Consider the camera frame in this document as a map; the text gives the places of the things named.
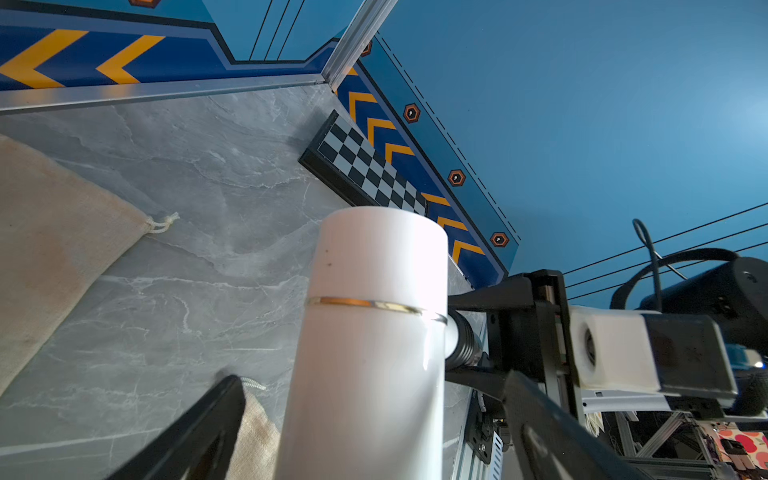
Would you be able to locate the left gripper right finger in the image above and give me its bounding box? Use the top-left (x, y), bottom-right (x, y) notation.
top-left (503, 371), bottom-right (647, 480)

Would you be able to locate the beige cloth bag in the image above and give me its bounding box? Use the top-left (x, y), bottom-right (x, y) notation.
top-left (1, 137), bottom-right (179, 389)
top-left (226, 377), bottom-right (280, 480)

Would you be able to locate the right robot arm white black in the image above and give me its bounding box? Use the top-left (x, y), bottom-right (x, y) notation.
top-left (446, 248), bottom-right (767, 419)

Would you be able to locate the black white checkerboard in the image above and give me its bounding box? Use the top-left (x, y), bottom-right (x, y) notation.
top-left (299, 110), bottom-right (428, 216)

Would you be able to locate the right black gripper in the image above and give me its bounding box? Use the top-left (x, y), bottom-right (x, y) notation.
top-left (446, 270), bottom-right (582, 420)

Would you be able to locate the white hair dryer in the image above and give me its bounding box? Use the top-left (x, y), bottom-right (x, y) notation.
top-left (275, 207), bottom-right (454, 479)

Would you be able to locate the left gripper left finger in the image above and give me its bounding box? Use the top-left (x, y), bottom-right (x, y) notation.
top-left (109, 375), bottom-right (246, 480)

